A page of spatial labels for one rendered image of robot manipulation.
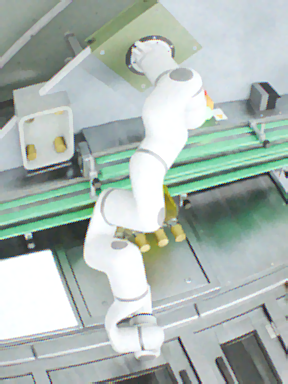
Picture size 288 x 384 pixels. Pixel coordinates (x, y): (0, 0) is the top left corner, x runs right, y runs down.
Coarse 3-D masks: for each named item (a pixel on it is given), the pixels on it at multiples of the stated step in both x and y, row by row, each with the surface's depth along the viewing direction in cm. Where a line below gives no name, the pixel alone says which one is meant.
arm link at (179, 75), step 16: (160, 80) 115; (176, 80) 113; (192, 80) 113; (160, 96) 111; (176, 96) 110; (192, 96) 114; (144, 112) 110; (160, 112) 108; (176, 112) 109; (160, 128) 110; (176, 128) 111; (144, 144) 114; (160, 144) 113; (176, 144) 114
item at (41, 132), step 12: (60, 108) 142; (24, 120) 140; (36, 120) 151; (48, 120) 153; (60, 120) 155; (72, 120) 148; (24, 132) 152; (36, 132) 155; (48, 132) 157; (60, 132) 159; (72, 132) 151; (24, 144) 147; (36, 144) 158; (48, 144) 160; (72, 144) 155; (24, 156) 150; (36, 156) 158; (48, 156) 158; (60, 156) 159; (36, 168) 156
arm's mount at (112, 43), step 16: (144, 0) 130; (128, 16) 130; (144, 16) 127; (160, 16) 129; (96, 32) 135; (112, 32) 131; (128, 32) 130; (144, 32) 132; (160, 32) 134; (176, 32) 136; (96, 48) 131; (112, 48) 133; (128, 48) 135; (176, 48) 141; (192, 48) 143; (112, 64) 138; (128, 64) 139; (128, 80) 145; (144, 80) 147
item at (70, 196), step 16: (256, 160) 175; (192, 176) 168; (48, 192) 159; (64, 192) 160; (80, 192) 160; (96, 192) 160; (0, 208) 154; (16, 208) 154; (32, 208) 154; (48, 208) 155; (64, 208) 156; (0, 224) 150
